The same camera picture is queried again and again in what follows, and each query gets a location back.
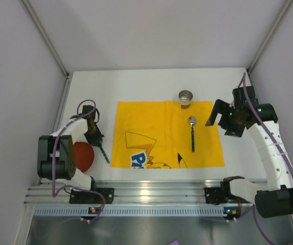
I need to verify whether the white paper cup brown sleeve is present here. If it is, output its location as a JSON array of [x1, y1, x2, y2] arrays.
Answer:
[[178, 90, 193, 109]]

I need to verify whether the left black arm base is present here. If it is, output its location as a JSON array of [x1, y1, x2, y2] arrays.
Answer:
[[69, 188, 115, 204]]

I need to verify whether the spoon with green handle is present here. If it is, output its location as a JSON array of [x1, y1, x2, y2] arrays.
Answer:
[[189, 116, 196, 153]]

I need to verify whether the yellow printed cloth mat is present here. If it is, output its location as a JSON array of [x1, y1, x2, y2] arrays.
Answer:
[[111, 101, 225, 169]]

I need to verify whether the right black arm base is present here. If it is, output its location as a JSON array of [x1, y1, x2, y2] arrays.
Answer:
[[204, 176, 244, 205]]

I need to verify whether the red round plate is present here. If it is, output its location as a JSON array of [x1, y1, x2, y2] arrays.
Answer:
[[73, 142, 95, 173]]

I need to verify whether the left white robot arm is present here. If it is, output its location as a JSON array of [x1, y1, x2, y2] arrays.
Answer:
[[37, 105, 104, 190]]

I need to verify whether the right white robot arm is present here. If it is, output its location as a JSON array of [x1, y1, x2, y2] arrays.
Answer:
[[205, 86, 293, 218]]

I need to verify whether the aluminium mounting rail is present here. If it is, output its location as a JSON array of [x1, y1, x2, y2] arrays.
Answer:
[[24, 180, 220, 206]]

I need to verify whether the fork with green handle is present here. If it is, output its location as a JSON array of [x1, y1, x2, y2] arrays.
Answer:
[[98, 143, 110, 164]]

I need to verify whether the slotted grey cable duct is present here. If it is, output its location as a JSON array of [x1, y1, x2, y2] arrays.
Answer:
[[33, 206, 242, 217]]

